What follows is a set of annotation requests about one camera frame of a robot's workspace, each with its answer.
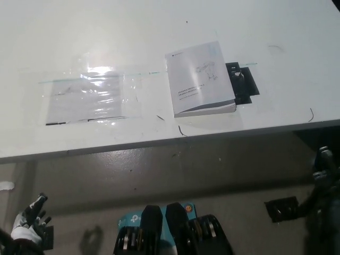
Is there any clear plastic sheet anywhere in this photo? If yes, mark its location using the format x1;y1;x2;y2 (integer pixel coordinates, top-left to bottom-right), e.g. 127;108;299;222
15;52;142;127

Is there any white paper under plastic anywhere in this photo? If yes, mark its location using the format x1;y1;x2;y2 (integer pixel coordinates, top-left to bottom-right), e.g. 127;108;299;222
45;71;128;126

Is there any thin teal tape strip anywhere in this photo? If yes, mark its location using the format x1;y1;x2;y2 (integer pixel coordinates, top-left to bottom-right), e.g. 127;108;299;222
37;62;258;84

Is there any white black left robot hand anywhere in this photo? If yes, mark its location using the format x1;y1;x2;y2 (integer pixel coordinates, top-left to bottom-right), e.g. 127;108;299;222
11;193;53;245

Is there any teal cardboard box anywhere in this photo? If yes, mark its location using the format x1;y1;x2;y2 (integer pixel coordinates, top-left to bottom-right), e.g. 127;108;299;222
117;203;199;255

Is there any black floor marker near hand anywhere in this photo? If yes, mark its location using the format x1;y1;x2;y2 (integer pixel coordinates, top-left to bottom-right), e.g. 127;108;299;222
39;225;55;251

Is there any white Franka manual book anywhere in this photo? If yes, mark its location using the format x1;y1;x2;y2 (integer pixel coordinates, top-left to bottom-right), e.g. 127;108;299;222
164;40;237;119

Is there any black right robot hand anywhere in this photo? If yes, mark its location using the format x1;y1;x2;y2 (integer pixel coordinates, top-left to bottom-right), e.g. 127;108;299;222
312;146;340;193

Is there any black bracket part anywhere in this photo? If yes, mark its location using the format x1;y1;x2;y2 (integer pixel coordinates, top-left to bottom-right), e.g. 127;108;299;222
224;61;260;105

